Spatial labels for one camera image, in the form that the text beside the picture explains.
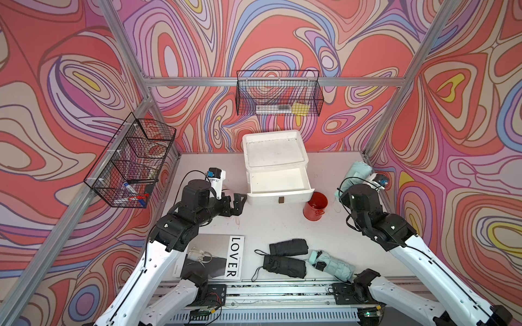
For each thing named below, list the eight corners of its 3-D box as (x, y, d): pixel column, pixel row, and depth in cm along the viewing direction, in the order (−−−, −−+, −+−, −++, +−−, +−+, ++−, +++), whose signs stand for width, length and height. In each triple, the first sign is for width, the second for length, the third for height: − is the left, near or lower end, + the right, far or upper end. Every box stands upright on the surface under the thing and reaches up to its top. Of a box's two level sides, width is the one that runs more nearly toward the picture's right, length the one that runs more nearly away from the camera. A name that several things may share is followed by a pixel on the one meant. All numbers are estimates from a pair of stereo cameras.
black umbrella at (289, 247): (269, 255, 84) (269, 253, 82) (269, 242, 88) (269, 239, 85) (307, 255, 84) (308, 253, 82) (305, 242, 88) (306, 239, 85)
